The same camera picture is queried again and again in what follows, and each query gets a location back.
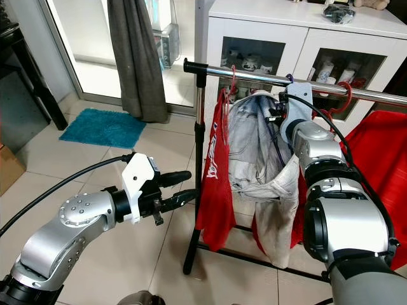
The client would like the white glass door cabinet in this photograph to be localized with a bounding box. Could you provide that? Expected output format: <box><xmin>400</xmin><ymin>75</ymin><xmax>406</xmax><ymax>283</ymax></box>
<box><xmin>197</xmin><ymin>0</ymin><xmax>407</xmax><ymax>121</ymax></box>

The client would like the teal floor mat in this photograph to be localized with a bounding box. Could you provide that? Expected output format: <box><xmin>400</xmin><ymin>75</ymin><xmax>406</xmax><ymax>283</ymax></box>
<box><xmin>59</xmin><ymin>108</ymin><xmax>147</xmax><ymax>150</ymax></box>

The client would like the grey white garment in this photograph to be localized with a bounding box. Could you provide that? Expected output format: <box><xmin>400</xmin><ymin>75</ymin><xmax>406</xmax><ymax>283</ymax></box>
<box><xmin>226</xmin><ymin>91</ymin><xmax>301</xmax><ymax>269</ymax></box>

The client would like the black plastic bag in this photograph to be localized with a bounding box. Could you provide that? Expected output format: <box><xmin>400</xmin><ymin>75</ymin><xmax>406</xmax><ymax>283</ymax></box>
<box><xmin>323</xmin><ymin>3</ymin><xmax>357</xmax><ymax>25</ymax></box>

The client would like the grey curtain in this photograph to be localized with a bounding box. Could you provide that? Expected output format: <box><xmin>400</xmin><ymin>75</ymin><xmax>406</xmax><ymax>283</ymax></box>
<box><xmin>107</xmin><ymin>0</ymin><xmax>169</xmax><ymax>125</ymax></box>

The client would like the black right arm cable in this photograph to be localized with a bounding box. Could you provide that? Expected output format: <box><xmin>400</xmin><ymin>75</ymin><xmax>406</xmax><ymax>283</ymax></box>
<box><xmin>293</xmin><ymin>92</ymin><xmax>399</xmax><ymax>255</ymax></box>

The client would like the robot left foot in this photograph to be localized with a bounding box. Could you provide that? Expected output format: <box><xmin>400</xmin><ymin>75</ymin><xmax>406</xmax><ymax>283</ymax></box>
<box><xmin>118</xmin><ymin>290</ymin><xmax>157</xmax><ymax>305</ymax></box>

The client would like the white bottle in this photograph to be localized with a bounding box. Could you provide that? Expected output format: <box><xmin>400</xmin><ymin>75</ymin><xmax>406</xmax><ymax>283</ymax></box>
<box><xmin>317</xmin><ymin>57</ymin><xmax>338</xmax><ymax>83</ymax></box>
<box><xmin>340</xmin><ymin>67</ymin><xmax>358</xmax><ymax>87</ymax></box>

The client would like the red wire hanger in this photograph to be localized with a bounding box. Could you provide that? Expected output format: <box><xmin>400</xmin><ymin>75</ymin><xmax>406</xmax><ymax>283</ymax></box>
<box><xmin>219</xmin><ymin>64</ymin><xmax>238</xmax><ymax>110</ymax></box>
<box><xmin>320</xmin><ymin>79</ymin><xmax>354</xmax><ymax>116</ymax></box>

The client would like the metal clothes rack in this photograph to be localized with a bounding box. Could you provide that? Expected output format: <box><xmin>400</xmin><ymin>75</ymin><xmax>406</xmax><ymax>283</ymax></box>
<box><xmin>181</xmin><ymin>57</ymin><xmax>407</xmax><ymax>281</ymax></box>

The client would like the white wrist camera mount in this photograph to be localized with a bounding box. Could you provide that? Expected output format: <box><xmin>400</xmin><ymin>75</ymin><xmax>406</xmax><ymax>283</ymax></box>
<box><xmin>283</xmin><ymin>81</ymin><xmax>316</xmax><ymax>144</ymax></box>
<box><xmin>122</xmin><ymin>152</ymin><xmax>162</xmax><ymax>225</ymax></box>

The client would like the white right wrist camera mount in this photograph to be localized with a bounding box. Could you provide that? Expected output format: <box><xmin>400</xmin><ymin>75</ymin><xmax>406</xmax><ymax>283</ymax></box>
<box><xmin>283</xmin><ymin>81</ymin><xmax>316</xmax><ymax>144</ymax></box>

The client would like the red printed garment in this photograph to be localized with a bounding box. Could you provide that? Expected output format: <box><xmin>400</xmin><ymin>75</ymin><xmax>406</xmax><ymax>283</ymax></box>
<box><xmin>195</xmin><ymin>88</ymin><xmax>237</xmax><ymax>252</ymax></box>

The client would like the black side table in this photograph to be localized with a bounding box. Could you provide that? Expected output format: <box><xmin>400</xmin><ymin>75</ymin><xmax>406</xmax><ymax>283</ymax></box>
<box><xmin>0</xmin><ymin>22</ymin><xmax>61</xmax><ymax>153</ymax></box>

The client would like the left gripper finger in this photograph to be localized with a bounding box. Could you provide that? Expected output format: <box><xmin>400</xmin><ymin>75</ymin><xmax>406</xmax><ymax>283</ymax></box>
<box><xmin>161</xmin><ymin>170</ymin><xmax>193</xmax><ymax>188</ymax></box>
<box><xmin>162</xmin><ymin>189</ymin><xmax>198</xmax><ymax>214</ymax></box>

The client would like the printed cardboard box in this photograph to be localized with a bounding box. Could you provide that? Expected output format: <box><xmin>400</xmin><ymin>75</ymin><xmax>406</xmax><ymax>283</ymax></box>
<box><xmin>0</xmin><ymin>145</ymin><xmax>27</xmax><ymax>196</ymax></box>

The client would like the small grey appliance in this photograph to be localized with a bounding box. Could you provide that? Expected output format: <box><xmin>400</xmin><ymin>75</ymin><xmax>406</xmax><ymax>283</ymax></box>
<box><xmin>156</xmin><ymin>22</ymin><xmax>180</xmax><ymax>69</ymax></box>

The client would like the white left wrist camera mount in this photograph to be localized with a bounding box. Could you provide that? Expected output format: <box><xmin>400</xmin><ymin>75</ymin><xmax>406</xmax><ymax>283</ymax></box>
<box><xmin>122</xmin><ymin>152</ymin><xmax>162</xmax><ymax>225</ymax></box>

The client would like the beige plush toy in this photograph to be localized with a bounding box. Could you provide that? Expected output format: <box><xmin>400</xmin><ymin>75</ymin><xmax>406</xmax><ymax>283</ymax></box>
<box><xmin>353</xmin><ymin>0</ymin><xmax>390</xmax><ymax>10</ymax></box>

